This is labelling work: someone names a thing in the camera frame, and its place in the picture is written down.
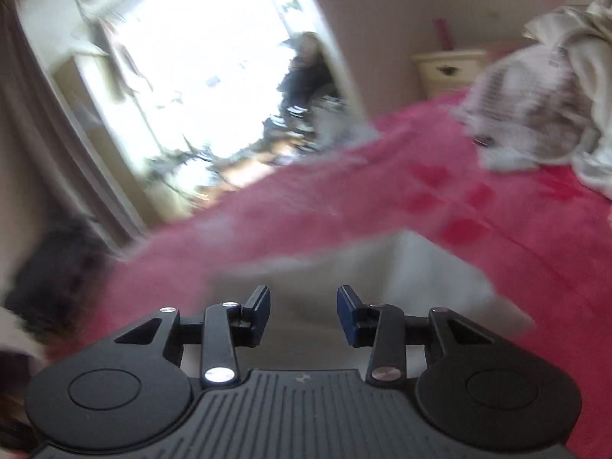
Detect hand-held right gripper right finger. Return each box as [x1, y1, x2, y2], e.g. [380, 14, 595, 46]
[337, 285, 494, 386]

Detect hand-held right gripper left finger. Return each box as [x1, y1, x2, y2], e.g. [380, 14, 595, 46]
[114, 285, 272, 389]

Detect beige curtain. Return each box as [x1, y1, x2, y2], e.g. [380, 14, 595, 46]
[0, 0, 144, 249]

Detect pink flower print blanket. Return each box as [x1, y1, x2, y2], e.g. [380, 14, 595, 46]
[45, 90, 612, 459]

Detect wheelchair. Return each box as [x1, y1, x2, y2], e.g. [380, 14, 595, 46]
[260, 31, 357, 149]

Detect stack of dark folded clothes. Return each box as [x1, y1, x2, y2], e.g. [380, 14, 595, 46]
[0, 217, 118, 347]

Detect cream crumpled garment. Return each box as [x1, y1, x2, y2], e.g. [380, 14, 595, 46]
[521, 0, 612, 204]

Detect white shirt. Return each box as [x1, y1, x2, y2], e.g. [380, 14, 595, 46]
[210, 228, 537, 350]

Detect cream nightstand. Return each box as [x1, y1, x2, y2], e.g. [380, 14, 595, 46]
[410, 49, 489, 100]

